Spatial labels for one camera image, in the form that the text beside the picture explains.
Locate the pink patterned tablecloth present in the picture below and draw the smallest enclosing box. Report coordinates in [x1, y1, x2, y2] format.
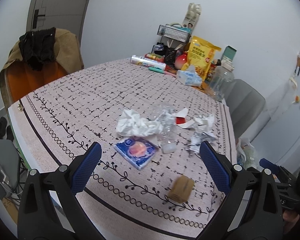
[8, 59, 236, 239]

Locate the grey upholstered chair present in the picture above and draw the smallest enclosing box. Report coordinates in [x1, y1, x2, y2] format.
[225, 79, 266, 140]

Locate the orange chair with brown cover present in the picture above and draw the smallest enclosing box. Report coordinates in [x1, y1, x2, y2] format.
[0, 27, 84, 109]

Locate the white tissue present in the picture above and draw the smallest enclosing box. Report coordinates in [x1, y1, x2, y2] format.
[116, 109, 162, 137]

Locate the pink pen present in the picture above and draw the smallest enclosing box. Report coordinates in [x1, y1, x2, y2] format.
[164, 71, 176, 77]

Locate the grey door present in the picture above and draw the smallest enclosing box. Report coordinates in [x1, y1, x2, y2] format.
[26, 0, 89, 40]

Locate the yellow snack bag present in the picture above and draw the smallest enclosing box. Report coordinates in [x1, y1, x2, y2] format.
[187, 36, 221, 81]

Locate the grey chair at left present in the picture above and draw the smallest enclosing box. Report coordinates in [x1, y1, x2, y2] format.
[0, 139, 20, 200]

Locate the green marker pen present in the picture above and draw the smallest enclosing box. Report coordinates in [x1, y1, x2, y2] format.
[148, 67, 165, 74]

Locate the crumpled white paper scrap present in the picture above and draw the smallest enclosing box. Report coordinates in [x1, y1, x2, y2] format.
[193, 114, 215, 132]

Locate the silver pill blister pack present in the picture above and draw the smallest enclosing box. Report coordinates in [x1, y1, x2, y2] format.
[185, 132, 217, 154]

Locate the white plastic bags pile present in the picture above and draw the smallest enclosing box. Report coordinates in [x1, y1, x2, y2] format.
[236, 138, 258, 169]

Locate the green tall box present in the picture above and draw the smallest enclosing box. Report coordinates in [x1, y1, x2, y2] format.
[221, 46, 237, 64]

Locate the person's right hand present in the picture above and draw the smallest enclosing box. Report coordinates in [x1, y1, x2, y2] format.
[283, 210, 300, 234]

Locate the white roll of bags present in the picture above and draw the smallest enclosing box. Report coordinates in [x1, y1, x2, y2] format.
[130, 55, 166, 70]

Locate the black wire basket rack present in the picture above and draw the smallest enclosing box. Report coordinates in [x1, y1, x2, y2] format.
[152, 23, 191, 56]

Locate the blue tissue packet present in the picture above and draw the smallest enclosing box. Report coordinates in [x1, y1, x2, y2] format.
[114, 137, 158, 170]

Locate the blue white tissue pack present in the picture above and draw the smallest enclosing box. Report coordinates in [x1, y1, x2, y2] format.
[176, 65, 203, 87]

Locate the white refrigerator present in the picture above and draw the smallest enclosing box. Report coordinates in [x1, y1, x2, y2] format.
[250, 45, 300, 176]

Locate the black bag on chair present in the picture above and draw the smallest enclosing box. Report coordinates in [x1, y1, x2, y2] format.
[18, 27, 56, 71]

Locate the red snack packet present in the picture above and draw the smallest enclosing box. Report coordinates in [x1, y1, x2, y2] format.
[145, 53, 164, 63]

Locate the clear plastic jar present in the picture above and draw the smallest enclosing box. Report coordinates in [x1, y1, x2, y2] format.
[209, 66, 234, 101]

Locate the red and white torn carton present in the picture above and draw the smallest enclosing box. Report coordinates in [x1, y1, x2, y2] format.
[175, 108, 195, 129]

